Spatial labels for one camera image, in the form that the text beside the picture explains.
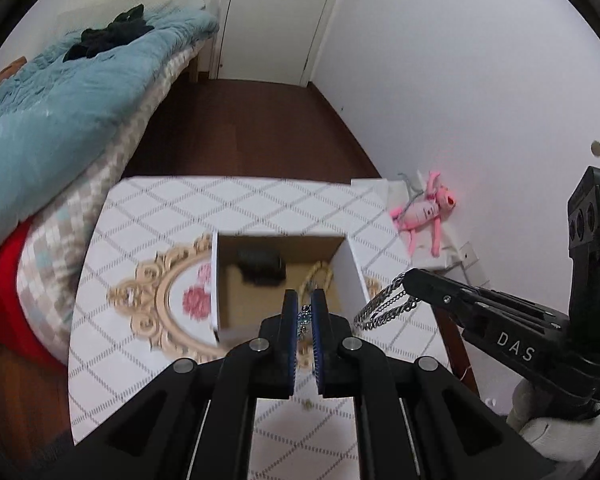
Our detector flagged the silver pendant necklace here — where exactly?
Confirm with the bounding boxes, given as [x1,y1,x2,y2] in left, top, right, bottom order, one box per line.
[296,301,313,361]

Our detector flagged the black smart watch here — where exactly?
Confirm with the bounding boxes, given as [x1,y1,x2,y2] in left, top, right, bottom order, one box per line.
[236,247,286,286]

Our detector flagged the white cardboard box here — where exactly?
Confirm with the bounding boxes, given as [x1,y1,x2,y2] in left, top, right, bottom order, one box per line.
[211,233,370,349]

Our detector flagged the pink panther plush toy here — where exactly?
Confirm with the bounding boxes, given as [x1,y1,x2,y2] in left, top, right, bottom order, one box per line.
[389,171,457,258]

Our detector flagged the patterned white tablecloth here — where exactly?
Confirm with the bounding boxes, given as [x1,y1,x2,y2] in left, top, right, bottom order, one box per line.
[68,177,449,479]

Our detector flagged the checkered bed sheet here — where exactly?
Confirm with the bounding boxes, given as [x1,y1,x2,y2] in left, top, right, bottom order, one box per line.
[16,40,206,365]

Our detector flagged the red blanket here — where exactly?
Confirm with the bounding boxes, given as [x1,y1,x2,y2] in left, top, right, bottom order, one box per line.
[0,218,66,372]

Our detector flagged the white door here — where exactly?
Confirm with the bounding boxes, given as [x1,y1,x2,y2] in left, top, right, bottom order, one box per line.
[214,0,335,86]

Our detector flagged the teal blue quilt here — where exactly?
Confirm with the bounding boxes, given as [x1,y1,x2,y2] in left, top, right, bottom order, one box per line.
[0,3,218,245]

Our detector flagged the black clothes on bed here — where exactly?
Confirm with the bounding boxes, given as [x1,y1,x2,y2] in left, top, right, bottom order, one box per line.
[62,3,154,62]

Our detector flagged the brown plush toy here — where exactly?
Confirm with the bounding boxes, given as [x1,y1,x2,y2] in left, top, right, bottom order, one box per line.
[0,56,27,84]

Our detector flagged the white wall power strip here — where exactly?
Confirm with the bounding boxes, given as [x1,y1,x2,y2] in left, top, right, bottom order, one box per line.
[460,242,491,288]

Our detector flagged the round wall cap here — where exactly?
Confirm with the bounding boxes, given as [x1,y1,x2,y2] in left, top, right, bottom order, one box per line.
[591,141,600,157]

